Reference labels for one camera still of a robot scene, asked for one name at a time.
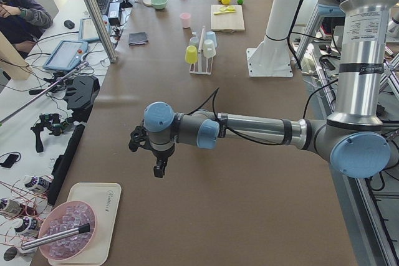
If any white plastic cup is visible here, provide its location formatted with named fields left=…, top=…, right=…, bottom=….
left=203, top=39, right=216, bottom=59

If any blue teach pendant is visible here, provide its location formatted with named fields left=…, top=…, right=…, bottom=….
left=43, top=40, right=89, bottom=72
left=79, top=15, right=112, bottom=42

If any pink bowl with ice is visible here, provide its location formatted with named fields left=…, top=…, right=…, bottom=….
left=37, top=201, right=98, bottom=260

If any yellow plastic cup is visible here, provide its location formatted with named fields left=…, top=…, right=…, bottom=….
left=185, top=45, right=198, bottom=64

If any light blue plastic cup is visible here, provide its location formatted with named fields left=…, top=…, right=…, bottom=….
left=206, top=31, right=217, bottom=47

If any grey plastic cup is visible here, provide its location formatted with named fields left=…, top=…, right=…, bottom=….
left=189, top=32, right=200, bottom=49

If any beige plastic tray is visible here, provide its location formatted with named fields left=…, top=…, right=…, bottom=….
left=48, top=183, right=122, bottom=265

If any metal muddler in bowl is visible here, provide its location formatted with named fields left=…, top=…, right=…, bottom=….
left=21, top=223, right=90, bottom=250

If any wooden cutting board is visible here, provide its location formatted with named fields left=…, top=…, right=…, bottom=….
left=211, top=4, right=245, bottom=32

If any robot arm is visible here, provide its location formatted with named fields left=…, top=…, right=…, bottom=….
left=128, top=0, right=398, bottom=178

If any pink plastic cup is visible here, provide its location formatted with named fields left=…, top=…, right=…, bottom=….
left=180, top=12, right=191, bottom=29

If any seated person in dark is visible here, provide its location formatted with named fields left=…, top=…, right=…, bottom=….
left=1, top=0, right=53, bottom=58

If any black keyboard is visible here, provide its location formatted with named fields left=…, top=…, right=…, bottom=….
left=96, top=0, right=113, bottom=16

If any black plastic bracket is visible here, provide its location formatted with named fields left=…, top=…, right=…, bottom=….
left=64, top=75, right=100, bottom=122

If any white camera stand base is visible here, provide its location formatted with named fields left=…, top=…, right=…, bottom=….
left=246, top=0, right=302, bottom=77

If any aluminium frame post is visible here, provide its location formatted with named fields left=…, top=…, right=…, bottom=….
left=84, top=0, right=117, bottom=63

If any bottled drink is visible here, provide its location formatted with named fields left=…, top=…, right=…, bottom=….
left=22, top=175, right=50, bottom=194
left=12, top=217, right=42, bottom=237

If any mint green bowl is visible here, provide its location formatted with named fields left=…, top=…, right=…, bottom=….
left=151, top=0, right=168, bottom=10

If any reacher grabber tool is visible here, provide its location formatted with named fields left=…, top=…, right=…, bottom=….
left=1, top=61, right=89, bottom=126

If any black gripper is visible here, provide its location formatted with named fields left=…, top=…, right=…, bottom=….
left=128, top=126, right=175, bottom=178

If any grey folded cloth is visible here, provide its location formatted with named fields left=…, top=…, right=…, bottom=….
left=128, top=32, right=148, bottom=45

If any yellow plastic knife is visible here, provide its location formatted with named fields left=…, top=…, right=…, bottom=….
left=213, top=11, right=236, bottom=16

